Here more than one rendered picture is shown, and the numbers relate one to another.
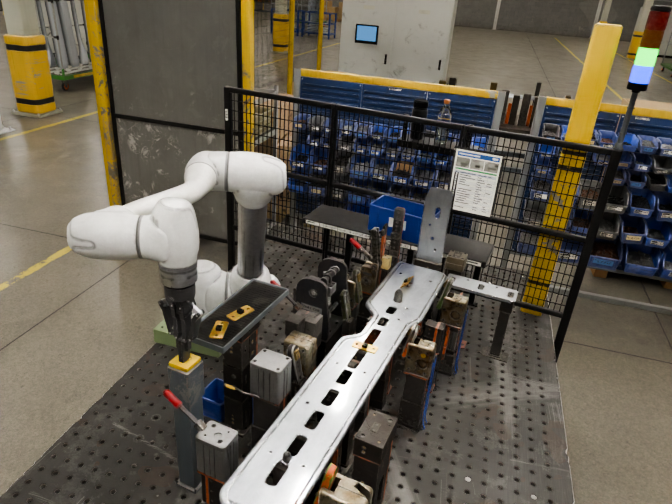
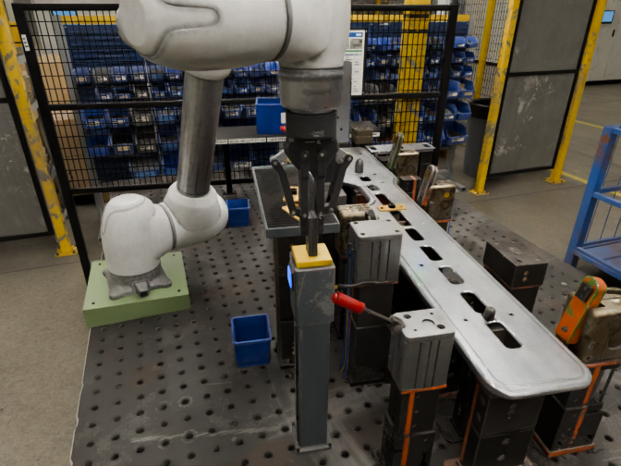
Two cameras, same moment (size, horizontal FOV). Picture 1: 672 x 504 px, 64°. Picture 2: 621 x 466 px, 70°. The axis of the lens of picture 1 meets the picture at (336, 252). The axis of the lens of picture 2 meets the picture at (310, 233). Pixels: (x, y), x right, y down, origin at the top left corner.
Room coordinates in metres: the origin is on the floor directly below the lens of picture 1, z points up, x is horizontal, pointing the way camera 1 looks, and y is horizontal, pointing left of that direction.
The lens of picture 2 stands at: (0.59, 0.74, 1.52)
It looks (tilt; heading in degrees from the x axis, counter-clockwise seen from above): 27 degrees down; 327
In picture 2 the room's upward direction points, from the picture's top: straight up
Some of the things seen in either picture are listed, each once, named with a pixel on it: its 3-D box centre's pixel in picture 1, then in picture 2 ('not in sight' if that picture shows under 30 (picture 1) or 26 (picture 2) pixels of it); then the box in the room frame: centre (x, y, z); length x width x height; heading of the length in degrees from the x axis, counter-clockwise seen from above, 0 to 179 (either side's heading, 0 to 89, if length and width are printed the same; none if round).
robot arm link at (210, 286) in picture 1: (203, 287); (133, 230); (1.89, 0.53, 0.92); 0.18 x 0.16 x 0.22; 98
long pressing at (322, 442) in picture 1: (364, 352); (395, 212); (1.44, -0.12, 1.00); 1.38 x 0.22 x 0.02; 157
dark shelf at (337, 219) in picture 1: (395, 233); (284, 132); (2.37, -0.28, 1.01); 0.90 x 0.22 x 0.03; 67
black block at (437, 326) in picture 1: (430, 356); (406, 214); (1.65, -0.38, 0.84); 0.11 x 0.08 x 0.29; 67
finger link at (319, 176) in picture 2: (186, 321); (319, 182); (1.13, 0.37, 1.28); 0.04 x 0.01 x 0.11; 157
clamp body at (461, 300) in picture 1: (449, 334); (402, 193); (1.76, -0.47, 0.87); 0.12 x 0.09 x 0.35; 67
